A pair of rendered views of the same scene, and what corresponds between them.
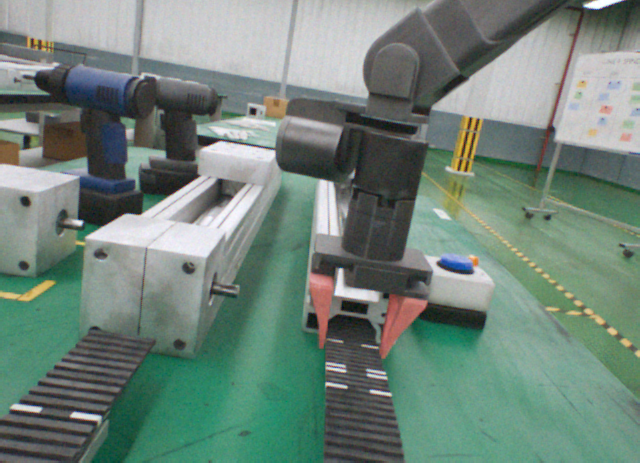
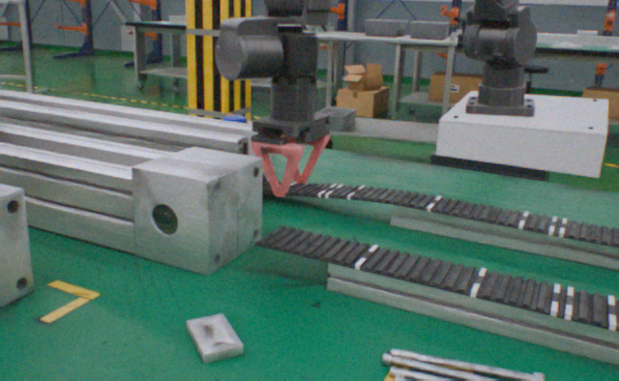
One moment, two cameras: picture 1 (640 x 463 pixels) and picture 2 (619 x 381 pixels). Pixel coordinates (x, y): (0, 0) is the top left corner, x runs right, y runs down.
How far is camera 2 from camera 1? 0.60 m
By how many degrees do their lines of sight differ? 60
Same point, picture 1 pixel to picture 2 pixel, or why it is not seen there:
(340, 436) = (400, 201)
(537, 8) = not seen: outside the picture
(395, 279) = (321, 127)
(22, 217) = (12, 227)
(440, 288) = not seen: hidden behind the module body
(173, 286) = (250, 190)
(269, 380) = (300, 223)
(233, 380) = not seen: hidden behind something
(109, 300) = (222, 226)
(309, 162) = (265, 67)
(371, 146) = (301, 45)
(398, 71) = not seen: outside the picture
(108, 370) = (321, 240)
